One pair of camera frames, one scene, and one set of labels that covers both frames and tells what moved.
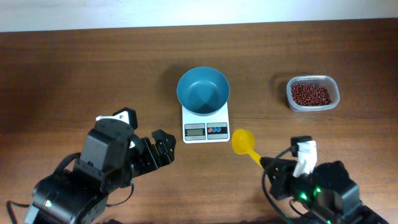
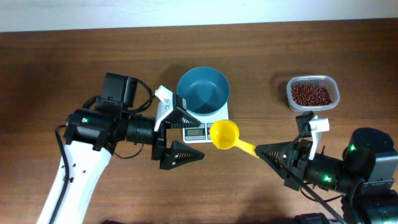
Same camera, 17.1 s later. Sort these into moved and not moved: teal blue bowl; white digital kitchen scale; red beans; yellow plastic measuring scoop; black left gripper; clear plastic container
Moved: yellow plastic measuring scoop; black left gripper
Not moved: clear plastic container; teal blue bowl; red beans; white digital kitchen scale
